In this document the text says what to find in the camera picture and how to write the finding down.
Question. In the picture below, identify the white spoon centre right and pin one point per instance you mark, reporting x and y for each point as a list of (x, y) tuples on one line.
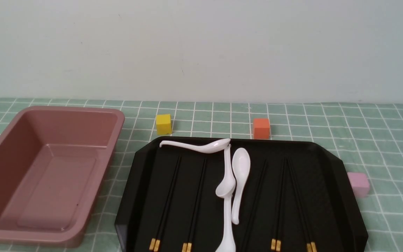
[(241, 170)]

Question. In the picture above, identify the green checked tablecloth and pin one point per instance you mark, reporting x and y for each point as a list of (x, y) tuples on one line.
[(368, 138)]

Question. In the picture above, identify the white spoon lying top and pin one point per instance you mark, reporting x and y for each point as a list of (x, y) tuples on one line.
[(212, 147)]

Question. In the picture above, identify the white spoon bottom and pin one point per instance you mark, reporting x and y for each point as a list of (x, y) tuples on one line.
[(227, 244)]

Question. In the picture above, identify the black plastic tray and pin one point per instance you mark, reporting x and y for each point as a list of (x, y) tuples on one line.
[(335, 220)]

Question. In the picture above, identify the white spoon centre left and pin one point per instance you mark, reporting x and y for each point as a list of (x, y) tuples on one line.
[(227, 186)]

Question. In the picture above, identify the pink cube block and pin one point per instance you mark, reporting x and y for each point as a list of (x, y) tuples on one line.
[(359, 183)]

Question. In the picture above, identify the pink plastic bin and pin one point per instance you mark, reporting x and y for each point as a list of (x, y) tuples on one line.
[(52, 163)]

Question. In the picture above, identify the yellow cube block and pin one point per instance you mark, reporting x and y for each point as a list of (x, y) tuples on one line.
[(163, 124)]

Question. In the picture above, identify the orange cube block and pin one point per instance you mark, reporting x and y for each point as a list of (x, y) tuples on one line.
[(261, 128)]

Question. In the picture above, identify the black chopstick pair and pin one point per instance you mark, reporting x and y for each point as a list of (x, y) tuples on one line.
[(187, 246), (155, 242), (276, 242), (304, 220)]

